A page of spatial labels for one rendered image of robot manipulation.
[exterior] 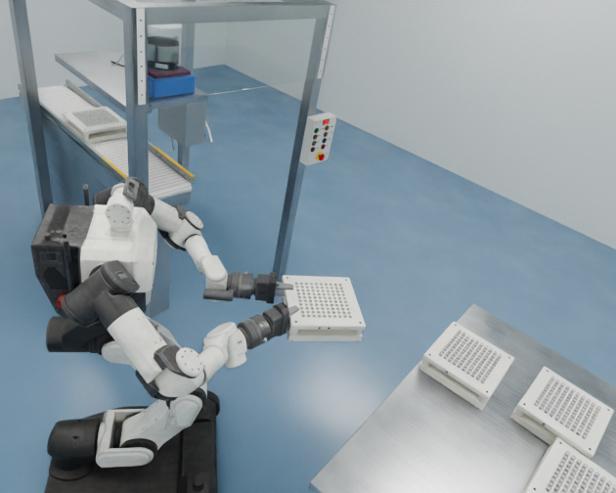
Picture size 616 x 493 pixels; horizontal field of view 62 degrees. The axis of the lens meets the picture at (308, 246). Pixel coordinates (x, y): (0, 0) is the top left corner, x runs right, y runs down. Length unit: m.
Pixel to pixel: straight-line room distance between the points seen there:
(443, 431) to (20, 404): 1.90
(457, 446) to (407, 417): 0.17
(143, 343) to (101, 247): 0.30
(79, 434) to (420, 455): 1.25
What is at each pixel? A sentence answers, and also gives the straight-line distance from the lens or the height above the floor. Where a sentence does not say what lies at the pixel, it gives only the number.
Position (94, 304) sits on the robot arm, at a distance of 1.34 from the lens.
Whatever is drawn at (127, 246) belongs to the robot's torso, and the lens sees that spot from 1.45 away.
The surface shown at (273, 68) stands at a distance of 2.44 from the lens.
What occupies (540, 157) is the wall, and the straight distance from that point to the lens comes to 5.14.
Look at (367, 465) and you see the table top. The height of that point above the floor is 0.85.
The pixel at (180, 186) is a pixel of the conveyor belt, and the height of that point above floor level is 0.89.
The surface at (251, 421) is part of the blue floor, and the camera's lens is 2.63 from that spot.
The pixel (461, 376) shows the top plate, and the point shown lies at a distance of 1.82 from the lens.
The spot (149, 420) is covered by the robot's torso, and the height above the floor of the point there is 0.41.
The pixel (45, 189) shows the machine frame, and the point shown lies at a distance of 3.43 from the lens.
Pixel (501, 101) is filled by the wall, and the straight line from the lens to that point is 5.15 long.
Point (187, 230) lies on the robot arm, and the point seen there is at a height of 1.09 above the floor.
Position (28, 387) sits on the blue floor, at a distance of 2.83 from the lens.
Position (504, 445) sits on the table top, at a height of 0.85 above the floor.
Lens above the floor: 2.15
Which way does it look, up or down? 35 degrees down
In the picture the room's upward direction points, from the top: 12 degrees clockwise
